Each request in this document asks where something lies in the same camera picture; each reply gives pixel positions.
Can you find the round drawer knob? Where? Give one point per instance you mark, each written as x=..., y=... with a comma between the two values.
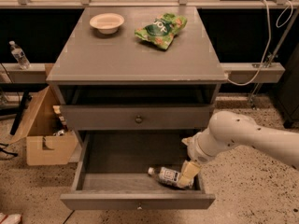
x=139, y=207
x=138, y=119

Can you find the round lower drawer knob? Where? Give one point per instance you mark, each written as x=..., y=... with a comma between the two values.
x=139, y=207

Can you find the brown cardboard box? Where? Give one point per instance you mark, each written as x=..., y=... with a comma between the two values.
x=38, y=127

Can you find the green chip bag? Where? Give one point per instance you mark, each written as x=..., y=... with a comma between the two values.
x=162, y=31

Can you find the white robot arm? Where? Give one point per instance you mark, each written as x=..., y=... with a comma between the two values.
x=227, y=130

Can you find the open grey lower drawer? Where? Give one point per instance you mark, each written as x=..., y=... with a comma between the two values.
x=112, y=172

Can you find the red white object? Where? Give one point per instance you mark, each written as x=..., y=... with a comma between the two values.
x=10, y=219

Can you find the grey wooden cabinet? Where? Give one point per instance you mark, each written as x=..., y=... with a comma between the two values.
x=121, y=69

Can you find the closed grey upper drawer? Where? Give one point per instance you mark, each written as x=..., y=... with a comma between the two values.
x=122, y=117

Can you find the round upper drawer knob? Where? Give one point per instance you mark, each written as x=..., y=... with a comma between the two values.
x=138, y=119

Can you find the clear water bottle on ledge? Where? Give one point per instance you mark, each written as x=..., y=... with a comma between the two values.
x=18, y=53

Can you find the clear plastic bottle blue label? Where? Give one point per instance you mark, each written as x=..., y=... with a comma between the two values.
x=167, y=177

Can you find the white paper bowl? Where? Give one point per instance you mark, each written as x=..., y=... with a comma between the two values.
x=107, y=23

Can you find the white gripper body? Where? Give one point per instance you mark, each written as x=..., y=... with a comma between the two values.
x=195, y=148

